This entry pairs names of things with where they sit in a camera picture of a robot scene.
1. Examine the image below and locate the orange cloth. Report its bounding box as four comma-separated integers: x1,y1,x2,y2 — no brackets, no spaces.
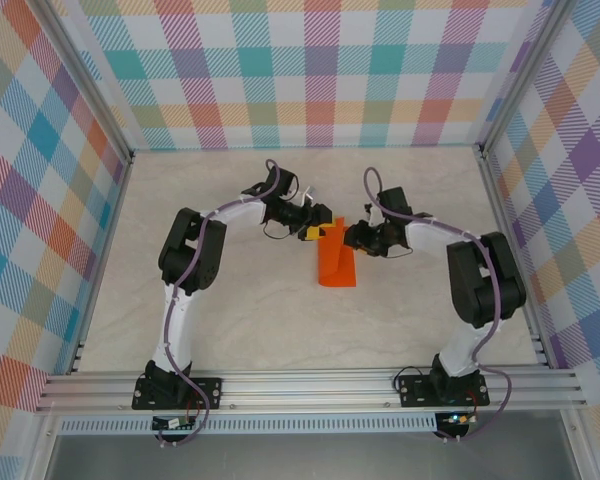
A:
315,215,359,289

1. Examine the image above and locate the grey metal panel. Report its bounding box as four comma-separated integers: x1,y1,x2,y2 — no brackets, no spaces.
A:
44,433,581,480

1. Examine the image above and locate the black right gripper cable loop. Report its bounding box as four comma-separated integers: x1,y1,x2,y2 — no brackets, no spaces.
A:
379,243,416,261

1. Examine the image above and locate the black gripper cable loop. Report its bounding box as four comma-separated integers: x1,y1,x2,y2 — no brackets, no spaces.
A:
379,243,416,261
259,221,301,242

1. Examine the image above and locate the black left gripper cable loop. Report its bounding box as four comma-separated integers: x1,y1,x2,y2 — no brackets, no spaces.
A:
259,221,301,242

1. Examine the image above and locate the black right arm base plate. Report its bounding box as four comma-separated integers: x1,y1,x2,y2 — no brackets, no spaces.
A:
398,373,490,407

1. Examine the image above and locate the long aluminium base rail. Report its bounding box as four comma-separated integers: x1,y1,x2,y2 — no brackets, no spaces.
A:
34,368,589,414

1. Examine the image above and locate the slotted grey cable duct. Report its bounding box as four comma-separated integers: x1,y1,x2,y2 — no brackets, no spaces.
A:
58,412,439,435

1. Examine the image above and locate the aluminium table edge rail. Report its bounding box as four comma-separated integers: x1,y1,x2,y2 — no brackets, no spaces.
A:
478,147,551,371
67,152,135,376

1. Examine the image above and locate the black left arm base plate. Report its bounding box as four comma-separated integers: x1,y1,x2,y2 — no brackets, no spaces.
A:
132,377,224,412

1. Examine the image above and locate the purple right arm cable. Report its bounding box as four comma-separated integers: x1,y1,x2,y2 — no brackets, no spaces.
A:
362,167,512,444

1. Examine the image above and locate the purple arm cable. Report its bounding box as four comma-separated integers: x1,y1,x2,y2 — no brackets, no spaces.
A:
154,158,287,449
362,167,512,444

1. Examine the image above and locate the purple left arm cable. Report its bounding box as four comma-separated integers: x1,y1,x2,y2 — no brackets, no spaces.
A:
154,158,287,449

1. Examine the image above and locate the aluminium corner post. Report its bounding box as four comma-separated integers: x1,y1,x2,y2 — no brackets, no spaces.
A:
32,0,135,166
477,0,579,159

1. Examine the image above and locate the aluminium frame leg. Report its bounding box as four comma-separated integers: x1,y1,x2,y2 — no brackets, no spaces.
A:
27,412,64,480
559,409,594,480

